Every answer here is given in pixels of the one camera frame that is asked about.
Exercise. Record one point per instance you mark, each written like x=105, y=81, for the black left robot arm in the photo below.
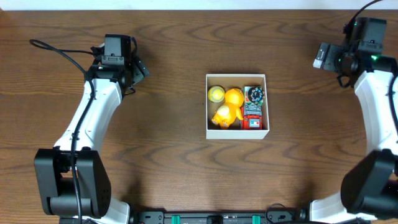
x=72, y=181

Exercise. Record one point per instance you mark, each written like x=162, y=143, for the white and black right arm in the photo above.
x=367, y=191

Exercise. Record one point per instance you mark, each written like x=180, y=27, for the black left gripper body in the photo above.
x=140, y=70

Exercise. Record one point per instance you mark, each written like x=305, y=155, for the white cardboard box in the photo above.
x=229, y=81

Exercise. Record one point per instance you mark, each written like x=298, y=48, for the red toy robot figure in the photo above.
x=252, y=117

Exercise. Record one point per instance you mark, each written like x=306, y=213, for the multicolour puzzle cube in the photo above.
x=246, y=88

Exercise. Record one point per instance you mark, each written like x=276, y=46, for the orange dinosaur toy figure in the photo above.
x=230, y=110

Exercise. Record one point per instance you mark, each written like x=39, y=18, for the black mounting rail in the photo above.
x=159, y=217

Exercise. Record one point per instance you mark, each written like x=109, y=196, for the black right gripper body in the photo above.
x=342, y=59

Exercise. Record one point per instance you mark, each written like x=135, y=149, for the black round cap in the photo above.
x=256, y=95

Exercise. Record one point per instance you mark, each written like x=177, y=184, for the yellow ball with face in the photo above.
x=216, y=94

